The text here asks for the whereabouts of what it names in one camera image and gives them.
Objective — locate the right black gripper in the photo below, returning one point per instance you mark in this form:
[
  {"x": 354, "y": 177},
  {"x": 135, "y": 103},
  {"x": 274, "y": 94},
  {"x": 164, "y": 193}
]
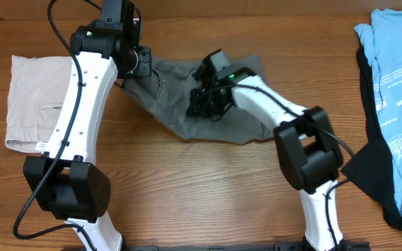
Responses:
[{"x": 195, "y": 108}]

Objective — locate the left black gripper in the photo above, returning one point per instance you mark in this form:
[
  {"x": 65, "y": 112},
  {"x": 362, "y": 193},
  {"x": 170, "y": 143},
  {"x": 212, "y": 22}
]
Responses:
[{"x": 145, "y": 67}]

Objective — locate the grey shorts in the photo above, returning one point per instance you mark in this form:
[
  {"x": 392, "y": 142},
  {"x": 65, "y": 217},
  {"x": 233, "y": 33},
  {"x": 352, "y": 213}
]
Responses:
[{"x": 166, "y": 94}]

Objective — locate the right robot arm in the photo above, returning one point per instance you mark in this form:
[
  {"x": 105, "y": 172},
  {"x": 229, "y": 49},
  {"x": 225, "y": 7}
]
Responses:
[{"x": 307, "y": 149}]

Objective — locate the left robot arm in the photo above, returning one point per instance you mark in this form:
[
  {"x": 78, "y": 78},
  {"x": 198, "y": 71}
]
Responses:
[{"x": 64, "y": 179}]

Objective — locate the folded beige shorts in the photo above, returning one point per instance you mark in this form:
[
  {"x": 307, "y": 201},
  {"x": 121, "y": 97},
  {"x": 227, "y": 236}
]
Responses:
[{"x": 36, "y": 95}]

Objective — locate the black garment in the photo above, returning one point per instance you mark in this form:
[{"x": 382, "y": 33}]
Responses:
[{"x": 371, "y": 168}]

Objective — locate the light blue printed t-shirt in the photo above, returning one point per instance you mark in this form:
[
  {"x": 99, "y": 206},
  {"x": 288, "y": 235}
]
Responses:
[{"x": 382, "y": 43}]

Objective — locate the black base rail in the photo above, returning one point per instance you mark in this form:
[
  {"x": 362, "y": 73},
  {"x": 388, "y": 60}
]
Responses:
[{"x": 282, "y": 246}]

